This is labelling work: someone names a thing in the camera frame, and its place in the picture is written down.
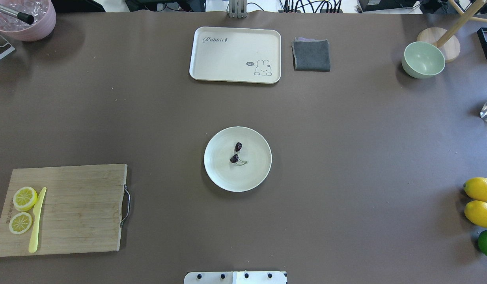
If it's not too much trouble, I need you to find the cream rectangular tray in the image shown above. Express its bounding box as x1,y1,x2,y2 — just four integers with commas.
189,26,282,84

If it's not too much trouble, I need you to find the cream round plate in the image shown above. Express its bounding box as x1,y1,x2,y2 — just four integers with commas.
204,126,272,192

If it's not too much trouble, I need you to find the grey folded cloth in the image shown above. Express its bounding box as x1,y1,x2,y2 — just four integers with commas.
291,37,330,72

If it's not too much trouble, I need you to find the wooden cutting board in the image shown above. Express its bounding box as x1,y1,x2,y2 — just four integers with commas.
0,164,127,257

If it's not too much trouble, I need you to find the mint green bowl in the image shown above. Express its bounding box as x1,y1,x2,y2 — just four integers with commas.
401,41,446,79

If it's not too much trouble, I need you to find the lemon slice upper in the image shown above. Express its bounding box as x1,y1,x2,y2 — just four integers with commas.
13,187,38,212

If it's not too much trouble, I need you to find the lemon slice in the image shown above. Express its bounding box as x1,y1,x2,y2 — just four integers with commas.
9,212,34,234
13,187,38,212

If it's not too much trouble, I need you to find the wooden cup stand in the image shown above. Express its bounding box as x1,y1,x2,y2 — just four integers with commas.
417,0,487,63

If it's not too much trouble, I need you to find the yellow plastic knife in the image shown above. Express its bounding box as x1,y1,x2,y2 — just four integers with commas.
28,187,47,254

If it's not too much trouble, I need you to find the lemon slice lower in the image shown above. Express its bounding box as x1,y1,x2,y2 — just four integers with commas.
9,212,34,234

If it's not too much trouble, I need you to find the pink bowl with ice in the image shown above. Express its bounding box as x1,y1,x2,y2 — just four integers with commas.
0,0,56,42

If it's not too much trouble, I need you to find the yellow lemon far from lime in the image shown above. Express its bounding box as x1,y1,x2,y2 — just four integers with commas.
463,177,487,202

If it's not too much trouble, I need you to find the metal muddler in bowl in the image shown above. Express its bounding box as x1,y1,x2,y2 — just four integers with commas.
0,4,34,25

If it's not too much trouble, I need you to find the yellow lemon near lime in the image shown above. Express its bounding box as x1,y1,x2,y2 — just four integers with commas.
464,201,487,228

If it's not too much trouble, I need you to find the aluminium frame post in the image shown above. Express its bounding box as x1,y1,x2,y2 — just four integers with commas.
228,0,248,19

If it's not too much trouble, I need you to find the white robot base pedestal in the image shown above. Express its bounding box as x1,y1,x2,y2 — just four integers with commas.
183,270,288,284

